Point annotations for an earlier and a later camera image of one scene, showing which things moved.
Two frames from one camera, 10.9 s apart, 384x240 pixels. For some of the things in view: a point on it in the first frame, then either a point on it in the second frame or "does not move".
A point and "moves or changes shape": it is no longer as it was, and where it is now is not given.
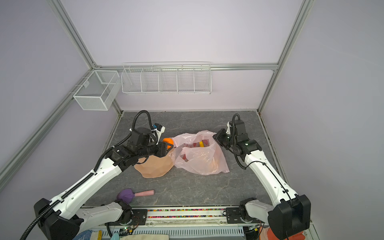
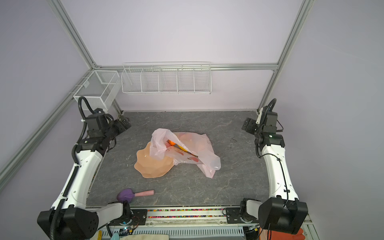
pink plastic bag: (200, 153) moves or changes shape
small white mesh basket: (99, 90) does not move
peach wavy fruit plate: (154, 166) does not move
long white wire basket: (191, 78) does not move
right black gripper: (218, 136) -> (251, 123)
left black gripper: (162, 151) -> (121, 127)
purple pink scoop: (127, 195) does not move
